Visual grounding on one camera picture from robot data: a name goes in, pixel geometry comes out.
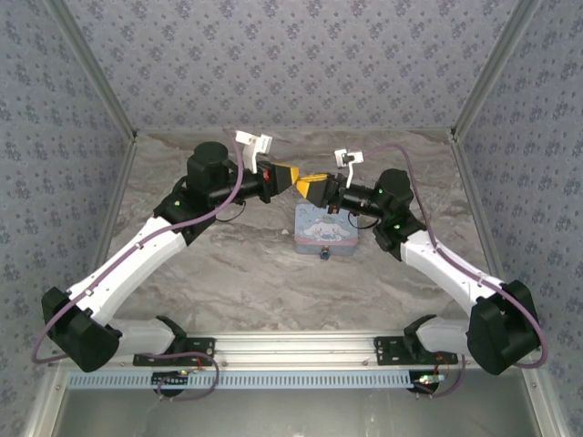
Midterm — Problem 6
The aluminium frame post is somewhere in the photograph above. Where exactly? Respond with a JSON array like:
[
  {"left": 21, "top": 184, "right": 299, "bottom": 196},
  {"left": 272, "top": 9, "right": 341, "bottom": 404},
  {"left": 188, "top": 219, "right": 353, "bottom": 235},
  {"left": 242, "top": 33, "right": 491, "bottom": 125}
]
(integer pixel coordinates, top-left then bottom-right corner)
[
  {"left": 449, "top": 0, "right": 546, "bottom": 140},
  {"left": 45, "top": 0, "right": 139, "bottom": 144}
]

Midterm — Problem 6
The small circuit board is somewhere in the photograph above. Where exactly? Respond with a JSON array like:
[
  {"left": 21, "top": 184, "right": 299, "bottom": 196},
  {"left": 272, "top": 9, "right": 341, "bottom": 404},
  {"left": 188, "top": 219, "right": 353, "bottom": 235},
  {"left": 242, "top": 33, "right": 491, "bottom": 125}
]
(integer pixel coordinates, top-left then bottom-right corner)
[
  {"left": 151, "top": 370, "right": 192, "bottom": 391},
  {"left": 411, "top": 371, "right": 447, "bottom": 394}
]

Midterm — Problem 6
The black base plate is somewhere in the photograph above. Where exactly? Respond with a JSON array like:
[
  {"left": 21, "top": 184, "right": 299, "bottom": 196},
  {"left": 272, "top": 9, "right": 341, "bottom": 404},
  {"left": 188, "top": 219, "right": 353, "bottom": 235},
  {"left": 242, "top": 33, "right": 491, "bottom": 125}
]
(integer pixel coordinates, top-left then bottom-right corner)
[
  {"left": 373, "top": 335, "right": 459, "bottom": 366},
  {"left": 132, "top": 337, "right": 217, "bottom": 367}
]

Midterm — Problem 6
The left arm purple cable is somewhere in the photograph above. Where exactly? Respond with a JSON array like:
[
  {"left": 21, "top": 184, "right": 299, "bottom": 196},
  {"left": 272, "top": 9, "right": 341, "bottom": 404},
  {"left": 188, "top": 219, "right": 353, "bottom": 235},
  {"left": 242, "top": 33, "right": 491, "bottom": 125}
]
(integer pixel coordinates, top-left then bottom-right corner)
[{"left": 30, "top": 127, "right": 248, "bottom": 366}]

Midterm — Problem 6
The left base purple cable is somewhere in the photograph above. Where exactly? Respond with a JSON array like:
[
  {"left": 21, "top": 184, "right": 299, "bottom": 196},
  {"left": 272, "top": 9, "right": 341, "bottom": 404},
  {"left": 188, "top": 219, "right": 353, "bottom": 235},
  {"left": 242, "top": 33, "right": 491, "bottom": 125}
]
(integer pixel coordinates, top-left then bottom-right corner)
[{"left": 136, "top": 350, "right": 220, "bottom": 402}]

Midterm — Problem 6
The right small circuit board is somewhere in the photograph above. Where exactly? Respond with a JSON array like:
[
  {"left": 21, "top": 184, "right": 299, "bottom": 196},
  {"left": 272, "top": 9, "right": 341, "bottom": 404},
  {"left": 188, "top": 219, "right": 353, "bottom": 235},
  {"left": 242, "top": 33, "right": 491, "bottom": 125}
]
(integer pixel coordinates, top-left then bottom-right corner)
[{"left": 411, "top": 371, "right": 447, "bottom": 394}]

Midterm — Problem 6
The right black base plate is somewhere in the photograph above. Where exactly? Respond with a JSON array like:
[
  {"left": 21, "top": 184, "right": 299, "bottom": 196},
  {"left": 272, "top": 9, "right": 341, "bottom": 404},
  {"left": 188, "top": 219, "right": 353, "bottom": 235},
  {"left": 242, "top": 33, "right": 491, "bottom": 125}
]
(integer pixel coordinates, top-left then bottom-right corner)
[{"left": 373, "top": 335, "right": 459, "bottom": 366}]

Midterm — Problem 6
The light blue slotted cable duct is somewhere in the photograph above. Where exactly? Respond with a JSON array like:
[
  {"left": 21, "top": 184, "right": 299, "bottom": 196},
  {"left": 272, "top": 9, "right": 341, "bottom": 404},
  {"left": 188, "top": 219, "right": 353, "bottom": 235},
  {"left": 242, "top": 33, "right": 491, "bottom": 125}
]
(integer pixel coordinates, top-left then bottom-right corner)
[{"left": 66, "top": 369, "right": 518, "bottom": 391}]

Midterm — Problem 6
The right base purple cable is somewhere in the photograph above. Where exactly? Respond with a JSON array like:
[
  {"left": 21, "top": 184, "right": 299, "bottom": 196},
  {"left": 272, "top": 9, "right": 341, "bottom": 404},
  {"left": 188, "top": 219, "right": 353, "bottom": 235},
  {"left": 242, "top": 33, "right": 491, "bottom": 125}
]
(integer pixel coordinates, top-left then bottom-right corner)
[{"left": 425, "top": 353, "right": 466, "bottom": 400}]

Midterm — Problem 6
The left small circuit board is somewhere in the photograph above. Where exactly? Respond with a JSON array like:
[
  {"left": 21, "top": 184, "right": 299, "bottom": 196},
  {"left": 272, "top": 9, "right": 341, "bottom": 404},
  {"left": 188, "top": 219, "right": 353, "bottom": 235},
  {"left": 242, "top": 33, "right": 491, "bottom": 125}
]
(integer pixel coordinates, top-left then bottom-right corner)
[{"left": 151, "top": 370, "right": 192, "bottom": 391}]

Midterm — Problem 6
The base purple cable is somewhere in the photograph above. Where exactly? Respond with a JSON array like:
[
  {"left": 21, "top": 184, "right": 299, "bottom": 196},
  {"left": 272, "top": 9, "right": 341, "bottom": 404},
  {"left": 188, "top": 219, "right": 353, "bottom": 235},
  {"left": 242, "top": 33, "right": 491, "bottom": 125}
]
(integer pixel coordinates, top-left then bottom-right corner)
[
  {"left": 136, "top": 350, "right": 220, "bottom": 402},
  {"left": 425, "top": 353, "right": 466, "bottom": 400}
]

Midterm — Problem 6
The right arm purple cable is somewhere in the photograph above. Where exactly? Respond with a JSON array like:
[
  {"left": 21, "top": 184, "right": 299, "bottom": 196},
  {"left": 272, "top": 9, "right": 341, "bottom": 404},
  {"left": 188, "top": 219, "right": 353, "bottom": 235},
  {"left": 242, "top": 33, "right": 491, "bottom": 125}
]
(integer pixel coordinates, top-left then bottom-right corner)
[{"left": 363, "top": 143, "right": 550, "bottom": 370}]

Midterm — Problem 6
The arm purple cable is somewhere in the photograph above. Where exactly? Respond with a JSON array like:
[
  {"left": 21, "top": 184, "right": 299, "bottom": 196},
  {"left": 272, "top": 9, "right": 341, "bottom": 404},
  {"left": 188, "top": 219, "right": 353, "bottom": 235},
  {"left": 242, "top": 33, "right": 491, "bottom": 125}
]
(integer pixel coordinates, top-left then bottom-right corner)
[
  {"left": 363, "top": 143, "right": 550, "bottom": 370},
  {"left": 30, "top": 127, "right": 248, "bottom": 366}
]

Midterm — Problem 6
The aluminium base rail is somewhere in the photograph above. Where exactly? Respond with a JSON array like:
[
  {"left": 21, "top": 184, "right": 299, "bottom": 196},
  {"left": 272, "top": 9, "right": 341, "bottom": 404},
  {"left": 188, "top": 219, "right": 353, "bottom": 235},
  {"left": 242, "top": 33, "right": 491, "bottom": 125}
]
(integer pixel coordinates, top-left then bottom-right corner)
[{"left": 107, "top": 330, "right": 477, "bottom": 368}]

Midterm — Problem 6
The aluminium side rail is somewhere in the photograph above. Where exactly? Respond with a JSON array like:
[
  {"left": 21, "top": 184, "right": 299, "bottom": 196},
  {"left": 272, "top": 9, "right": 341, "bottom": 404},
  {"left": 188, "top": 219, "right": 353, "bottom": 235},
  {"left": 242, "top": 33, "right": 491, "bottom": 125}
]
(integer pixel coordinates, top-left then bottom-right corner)
[
  {"left": 96, "top": 135, "right": 138, "bottom": 259},
  {"left": 449, "top": 130, "right": 506, "bottom": 286}
]

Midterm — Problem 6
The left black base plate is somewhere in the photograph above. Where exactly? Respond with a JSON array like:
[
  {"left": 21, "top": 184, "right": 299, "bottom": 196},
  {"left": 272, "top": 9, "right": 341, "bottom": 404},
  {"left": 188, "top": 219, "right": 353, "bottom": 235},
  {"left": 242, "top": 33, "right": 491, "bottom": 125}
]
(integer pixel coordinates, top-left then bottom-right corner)
[{"left": 132, "top": 337, "right": 217, "bottom": 367}]

